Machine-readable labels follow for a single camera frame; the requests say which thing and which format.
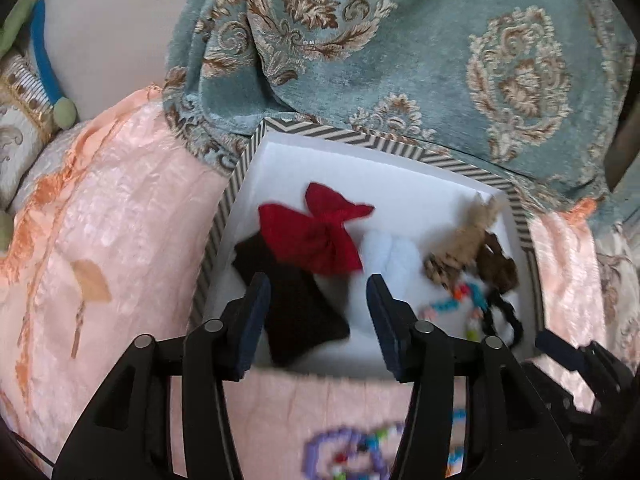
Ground light blue fluffy hair bow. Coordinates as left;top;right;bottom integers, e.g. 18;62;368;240
345;230;424;347

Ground tan furry hair bow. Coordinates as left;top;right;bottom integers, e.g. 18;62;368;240
422;194;504;291

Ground striped box with white inside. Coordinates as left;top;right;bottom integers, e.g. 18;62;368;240
187;116;547;377

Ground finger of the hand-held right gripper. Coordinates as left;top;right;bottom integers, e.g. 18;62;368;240
534;330;597;375

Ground dark brown hair scrunchie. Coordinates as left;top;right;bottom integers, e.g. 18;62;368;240
472;232;521;295

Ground floral embroidered cushion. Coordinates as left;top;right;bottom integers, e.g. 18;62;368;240
0;50;62;211

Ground black cable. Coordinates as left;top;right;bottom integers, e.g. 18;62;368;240
0;427;57;467

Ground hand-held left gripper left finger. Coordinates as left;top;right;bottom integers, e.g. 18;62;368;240
51;272;273;480

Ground teal damask curtain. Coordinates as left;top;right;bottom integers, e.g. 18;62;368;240
162;0;640;226

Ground green and blue plush toy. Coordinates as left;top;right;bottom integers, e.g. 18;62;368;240
0;0;82;252

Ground black hair tie coloured beads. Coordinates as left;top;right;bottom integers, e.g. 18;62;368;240
419;280;526;347

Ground purple bead bracelet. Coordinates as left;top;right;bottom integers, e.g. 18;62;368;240
302;426;396;480

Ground beige sofa backrest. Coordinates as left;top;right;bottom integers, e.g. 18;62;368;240
35;0;213;122

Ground floral beige cloth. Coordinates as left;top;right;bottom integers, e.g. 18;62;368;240
592;232;640;376

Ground pink textured blanket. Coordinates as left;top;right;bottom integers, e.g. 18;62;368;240
0;85;610;480

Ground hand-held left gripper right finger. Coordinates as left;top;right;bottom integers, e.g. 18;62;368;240
366;275;581;480

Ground black fabric hair bow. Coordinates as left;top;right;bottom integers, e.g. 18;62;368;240
231;234;352;367

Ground red fabric hair bow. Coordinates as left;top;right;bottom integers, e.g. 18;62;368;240
257;182;376;277

